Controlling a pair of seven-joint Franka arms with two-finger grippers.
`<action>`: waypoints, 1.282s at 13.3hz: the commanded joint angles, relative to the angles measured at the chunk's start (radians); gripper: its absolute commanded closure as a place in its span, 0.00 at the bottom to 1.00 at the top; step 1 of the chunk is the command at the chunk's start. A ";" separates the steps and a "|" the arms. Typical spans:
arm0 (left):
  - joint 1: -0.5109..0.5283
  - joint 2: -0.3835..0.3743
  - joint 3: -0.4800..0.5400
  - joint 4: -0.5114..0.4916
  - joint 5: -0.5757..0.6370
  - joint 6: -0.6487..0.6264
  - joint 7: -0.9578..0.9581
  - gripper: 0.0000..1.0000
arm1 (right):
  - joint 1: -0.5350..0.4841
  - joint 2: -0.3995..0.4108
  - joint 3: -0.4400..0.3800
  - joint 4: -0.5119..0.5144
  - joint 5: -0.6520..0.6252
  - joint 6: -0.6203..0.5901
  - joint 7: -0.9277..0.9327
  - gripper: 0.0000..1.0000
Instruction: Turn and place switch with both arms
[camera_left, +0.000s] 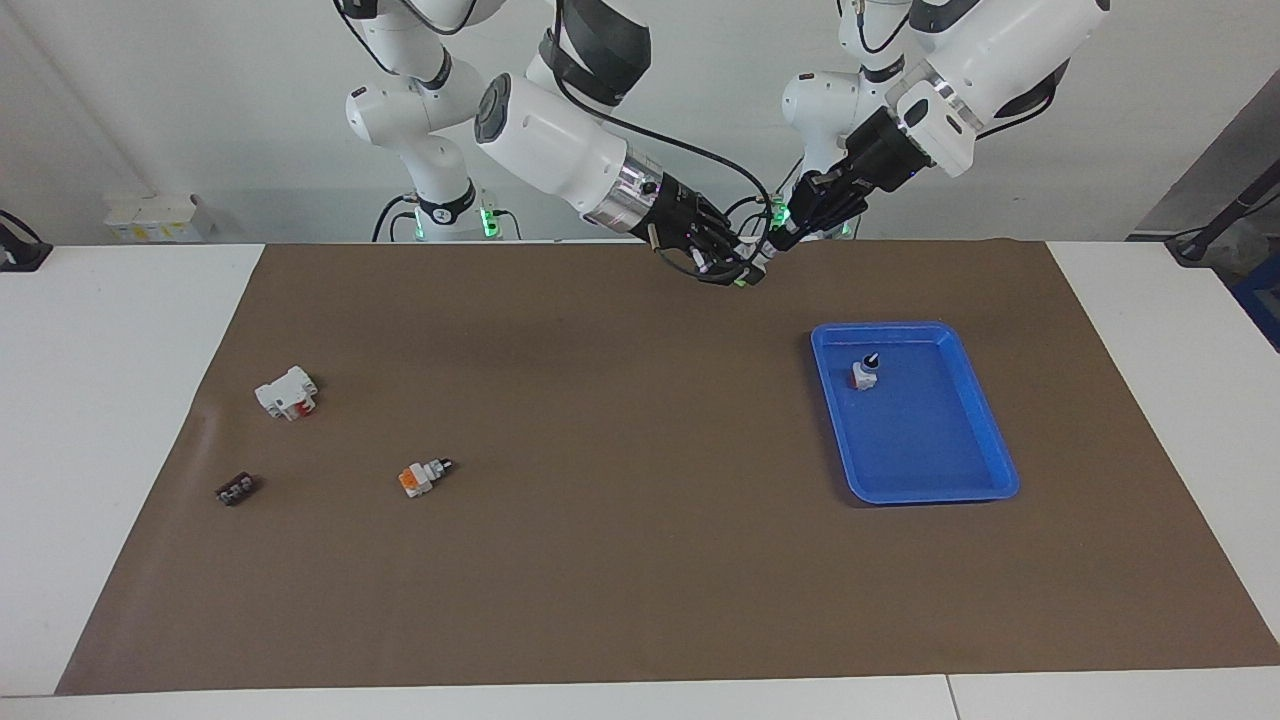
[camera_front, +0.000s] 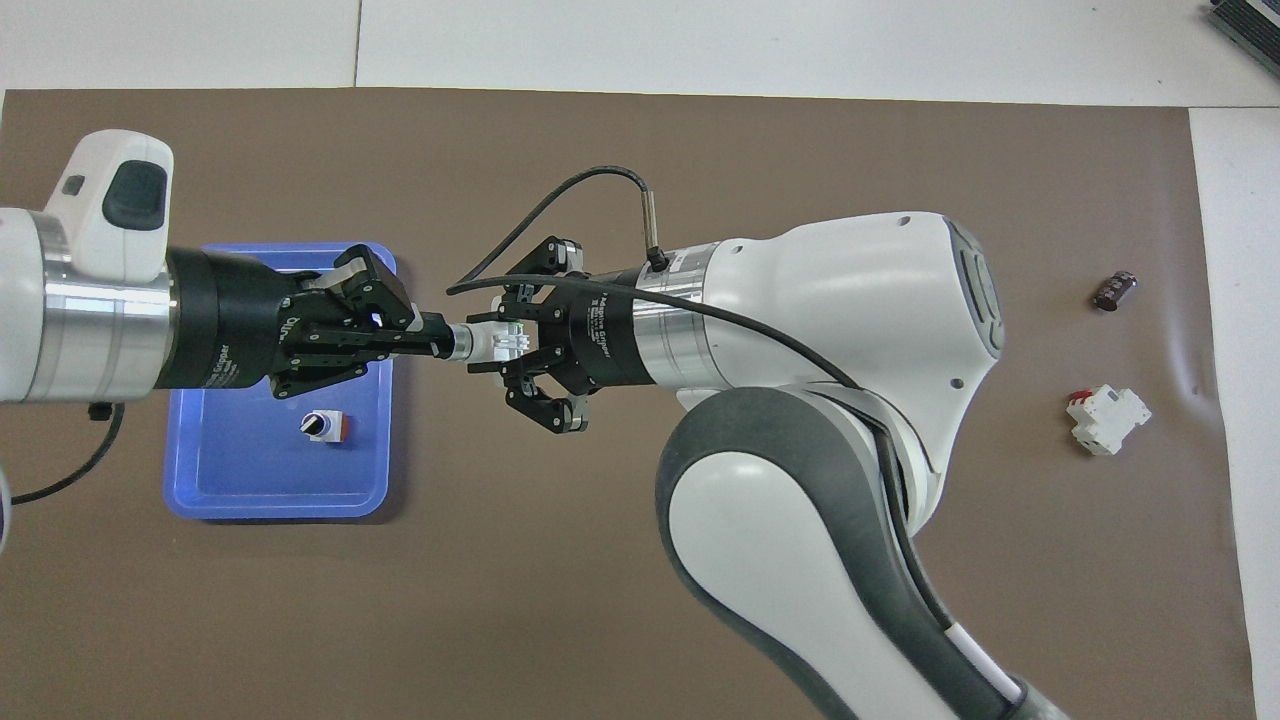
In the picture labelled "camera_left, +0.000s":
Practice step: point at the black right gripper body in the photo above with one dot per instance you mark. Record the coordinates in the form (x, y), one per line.
(685, 215)

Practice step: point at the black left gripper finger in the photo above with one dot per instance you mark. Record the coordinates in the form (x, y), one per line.
(815, 195)
(840, 208)

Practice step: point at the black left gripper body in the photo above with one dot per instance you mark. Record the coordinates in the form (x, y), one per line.
(880, 160)

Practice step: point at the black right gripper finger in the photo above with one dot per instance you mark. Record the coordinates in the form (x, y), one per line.
(728, 230)
(718, 270)

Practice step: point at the knob switch with green base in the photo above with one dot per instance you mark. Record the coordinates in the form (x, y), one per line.
(752, 263)

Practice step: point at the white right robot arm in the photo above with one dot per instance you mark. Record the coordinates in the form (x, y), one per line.
(550, 140)

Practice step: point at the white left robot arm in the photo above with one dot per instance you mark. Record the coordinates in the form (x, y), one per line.
(1000, 50)

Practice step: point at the blue plastic tray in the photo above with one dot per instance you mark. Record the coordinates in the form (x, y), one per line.
(930, 440)

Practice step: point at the brown paper table mat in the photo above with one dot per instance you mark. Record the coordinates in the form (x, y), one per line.
(620, 500)

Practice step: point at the blue crate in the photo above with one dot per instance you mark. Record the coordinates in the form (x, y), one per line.
(1262, 300)

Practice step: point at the white circuit breaker red lever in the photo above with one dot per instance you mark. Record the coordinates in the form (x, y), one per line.
(280, 392)

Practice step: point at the small black terminal block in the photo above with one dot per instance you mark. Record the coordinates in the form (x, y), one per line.
(235, 490)

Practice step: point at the white box in background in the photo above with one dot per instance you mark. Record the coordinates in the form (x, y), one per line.
(150, 215)

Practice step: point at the knob switch with red base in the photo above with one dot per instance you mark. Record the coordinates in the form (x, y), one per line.
(864, 376)

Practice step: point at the knob switch with orange base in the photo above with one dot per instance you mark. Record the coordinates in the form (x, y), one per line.
(415, 480)

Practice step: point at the black clamp mount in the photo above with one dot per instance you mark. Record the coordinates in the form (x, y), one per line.
(20, 255)

